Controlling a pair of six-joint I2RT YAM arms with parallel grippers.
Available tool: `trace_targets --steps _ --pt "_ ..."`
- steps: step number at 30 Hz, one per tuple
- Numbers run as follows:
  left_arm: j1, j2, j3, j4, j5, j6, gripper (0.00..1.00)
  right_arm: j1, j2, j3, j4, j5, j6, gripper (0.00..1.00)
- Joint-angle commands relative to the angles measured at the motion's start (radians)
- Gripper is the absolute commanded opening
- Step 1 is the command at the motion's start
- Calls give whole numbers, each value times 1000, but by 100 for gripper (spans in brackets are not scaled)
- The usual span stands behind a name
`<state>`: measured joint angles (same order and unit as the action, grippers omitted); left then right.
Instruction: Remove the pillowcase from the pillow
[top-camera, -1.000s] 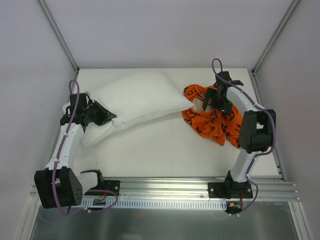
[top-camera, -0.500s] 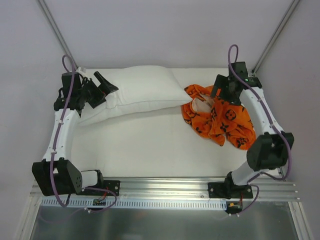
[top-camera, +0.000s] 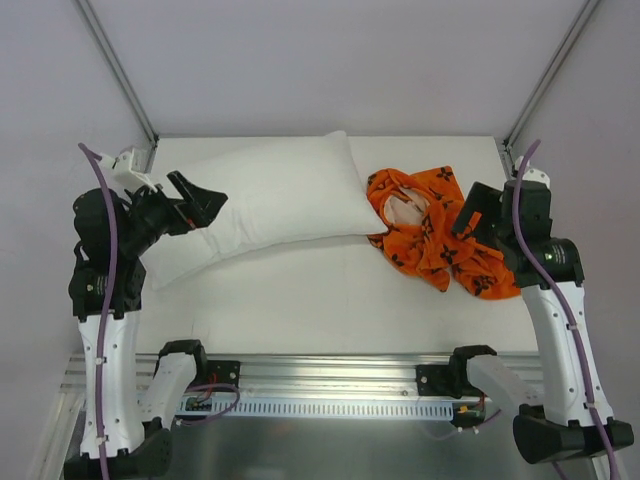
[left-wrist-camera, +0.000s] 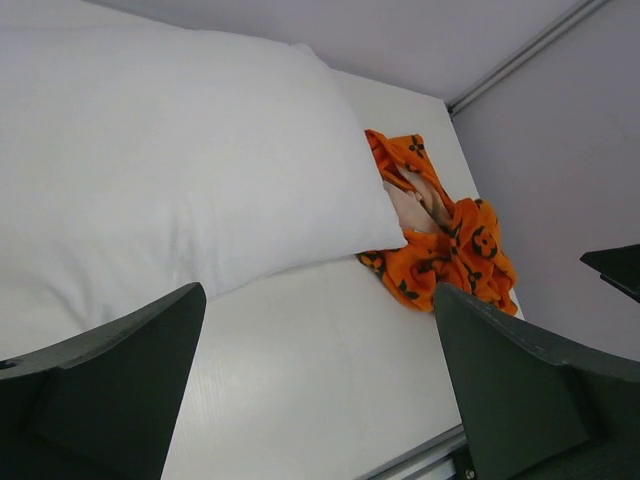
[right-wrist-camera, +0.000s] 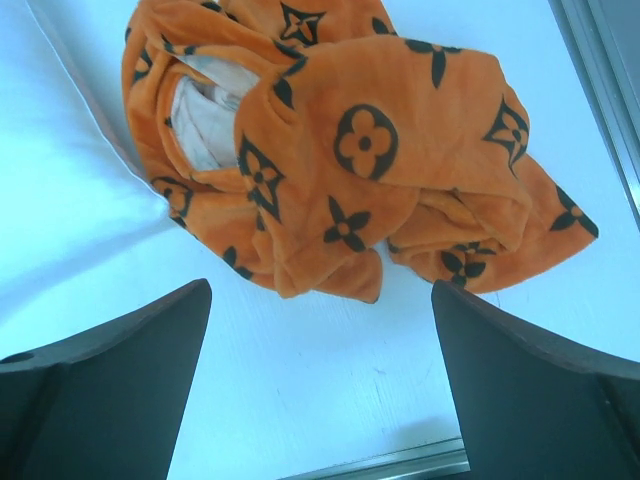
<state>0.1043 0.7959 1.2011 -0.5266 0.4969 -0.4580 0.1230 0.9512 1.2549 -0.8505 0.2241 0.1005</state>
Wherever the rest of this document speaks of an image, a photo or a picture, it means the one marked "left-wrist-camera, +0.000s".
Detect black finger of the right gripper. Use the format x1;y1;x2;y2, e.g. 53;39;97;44
580;244;640;302

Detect aluminium corner frame post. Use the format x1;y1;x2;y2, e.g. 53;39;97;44
446;0;610;117

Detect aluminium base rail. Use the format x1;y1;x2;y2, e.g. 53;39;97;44
360;425;466;480

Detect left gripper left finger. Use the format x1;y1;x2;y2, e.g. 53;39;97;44
1;283;206;479

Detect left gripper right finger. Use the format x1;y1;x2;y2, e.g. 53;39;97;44
435;284;639;479

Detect orange patterned pillowcase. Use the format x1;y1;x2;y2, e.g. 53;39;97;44
357;130;518;315

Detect white pillow insert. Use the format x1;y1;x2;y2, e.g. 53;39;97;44
1;24;405;357

